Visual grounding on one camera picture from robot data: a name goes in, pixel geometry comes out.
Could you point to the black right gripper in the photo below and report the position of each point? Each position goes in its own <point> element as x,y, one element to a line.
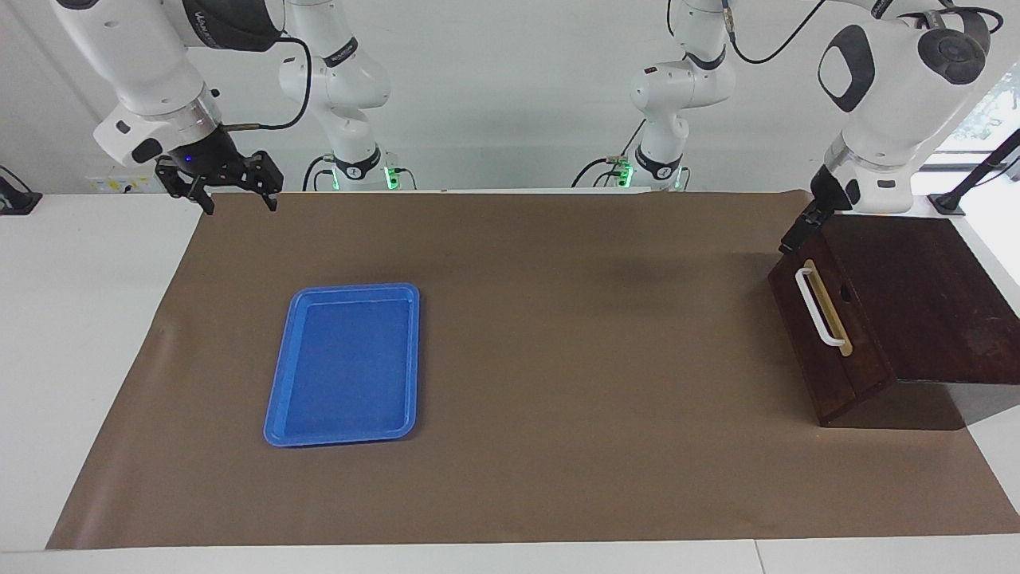
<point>207,159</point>

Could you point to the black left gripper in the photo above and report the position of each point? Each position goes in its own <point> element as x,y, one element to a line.
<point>827,199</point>

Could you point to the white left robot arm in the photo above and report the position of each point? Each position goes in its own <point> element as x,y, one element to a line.
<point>892,104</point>

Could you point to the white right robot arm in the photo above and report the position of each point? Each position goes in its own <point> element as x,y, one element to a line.
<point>151,72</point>

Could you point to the dark brown wooden cabinet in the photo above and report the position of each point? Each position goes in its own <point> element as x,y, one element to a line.
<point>940,303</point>

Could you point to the blue plastic tray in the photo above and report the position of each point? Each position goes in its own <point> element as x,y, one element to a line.
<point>343,367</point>

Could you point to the brown table mat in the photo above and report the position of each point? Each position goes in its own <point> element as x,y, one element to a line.
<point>558,438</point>

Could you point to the white wall socket box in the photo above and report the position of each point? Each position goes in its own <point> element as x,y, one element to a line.
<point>111,185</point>

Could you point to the black camera stand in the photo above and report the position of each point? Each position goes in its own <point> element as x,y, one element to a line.
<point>980,171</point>

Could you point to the black table clamp mount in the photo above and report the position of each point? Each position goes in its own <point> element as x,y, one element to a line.
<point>16,199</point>

